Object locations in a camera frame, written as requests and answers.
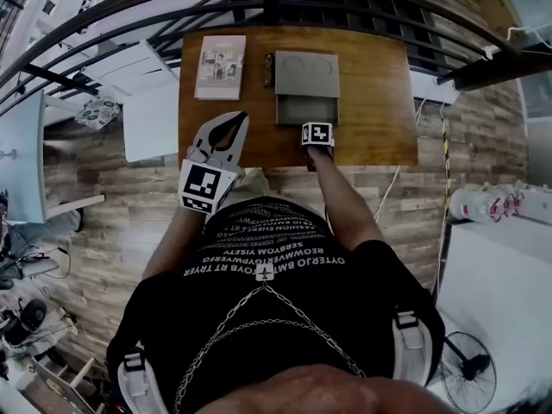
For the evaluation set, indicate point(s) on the person's black printed t-shirt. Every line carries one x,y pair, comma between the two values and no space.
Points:
280,339

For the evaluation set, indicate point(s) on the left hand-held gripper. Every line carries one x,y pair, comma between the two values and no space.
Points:
200,183

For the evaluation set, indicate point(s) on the white book with photo cover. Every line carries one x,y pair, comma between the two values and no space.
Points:
217,91

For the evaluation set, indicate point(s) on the brown wooden railing post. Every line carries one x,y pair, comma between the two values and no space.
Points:
483,71

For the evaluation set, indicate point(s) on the grey metal box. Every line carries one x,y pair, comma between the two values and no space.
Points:
306,84

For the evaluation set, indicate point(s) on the person's chin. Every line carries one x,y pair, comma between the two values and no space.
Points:
310,390

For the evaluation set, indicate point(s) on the white cabinet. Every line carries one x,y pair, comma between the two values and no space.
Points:
496,274

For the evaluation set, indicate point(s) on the person's beige trousers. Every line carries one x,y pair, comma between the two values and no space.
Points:
254,186

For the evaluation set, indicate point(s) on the person's right forearm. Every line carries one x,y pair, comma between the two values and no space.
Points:
345,205

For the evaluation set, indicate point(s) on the white wooden chair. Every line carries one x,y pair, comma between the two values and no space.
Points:
148,132

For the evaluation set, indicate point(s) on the white glass-top table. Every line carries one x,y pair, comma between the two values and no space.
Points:
21,153

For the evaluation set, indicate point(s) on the person's left forearm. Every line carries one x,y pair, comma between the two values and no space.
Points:
172,244

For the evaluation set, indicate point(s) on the yellow black striped tape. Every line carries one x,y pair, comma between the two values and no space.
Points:
446,166

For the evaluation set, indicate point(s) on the pack of plastic water bottles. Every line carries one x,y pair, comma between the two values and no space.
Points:
470,203

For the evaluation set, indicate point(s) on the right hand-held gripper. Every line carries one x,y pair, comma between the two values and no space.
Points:
319,133

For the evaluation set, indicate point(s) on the black standing fan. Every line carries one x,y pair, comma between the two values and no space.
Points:
474,362

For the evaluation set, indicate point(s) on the floral seat cushion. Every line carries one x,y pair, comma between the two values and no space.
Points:
97,112

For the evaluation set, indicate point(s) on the wooden table with hairpin legs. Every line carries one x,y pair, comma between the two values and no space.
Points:
375,123

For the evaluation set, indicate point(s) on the white storage box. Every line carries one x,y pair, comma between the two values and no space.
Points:
537,205

